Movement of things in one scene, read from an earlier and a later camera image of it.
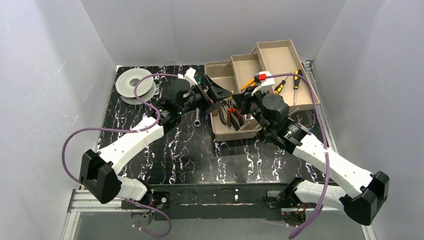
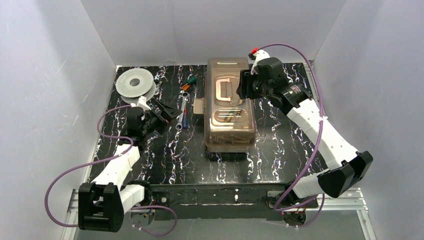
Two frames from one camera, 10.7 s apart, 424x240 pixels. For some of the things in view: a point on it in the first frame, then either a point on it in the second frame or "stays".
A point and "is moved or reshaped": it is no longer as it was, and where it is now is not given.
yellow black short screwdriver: [279, 87] is moved or reshaped
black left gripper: [205, 96] → [159, 115]
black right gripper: [244, 102] → [247, 85]
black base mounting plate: [211, 202] stays
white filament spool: [126, 82] stays
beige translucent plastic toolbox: [229, 119] is moved or reshaped
